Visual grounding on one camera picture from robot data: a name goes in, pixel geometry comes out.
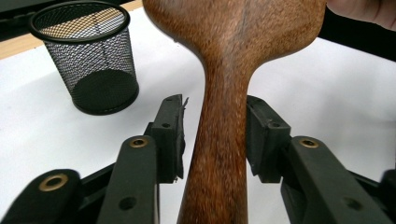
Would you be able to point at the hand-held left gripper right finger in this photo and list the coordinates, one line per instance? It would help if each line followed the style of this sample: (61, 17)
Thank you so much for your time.
(267, 140)

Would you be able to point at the brown wooden scoop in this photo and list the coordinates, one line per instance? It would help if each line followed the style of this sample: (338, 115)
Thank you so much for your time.
(230, 62)

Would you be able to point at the white board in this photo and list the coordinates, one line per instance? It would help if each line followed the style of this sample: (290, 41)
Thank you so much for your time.
(311, 109)

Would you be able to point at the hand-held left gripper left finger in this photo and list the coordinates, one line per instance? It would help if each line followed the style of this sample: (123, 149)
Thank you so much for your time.
(168, 137)

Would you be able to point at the black mesh cup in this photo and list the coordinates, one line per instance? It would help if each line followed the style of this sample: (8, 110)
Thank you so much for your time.
(93, 71)

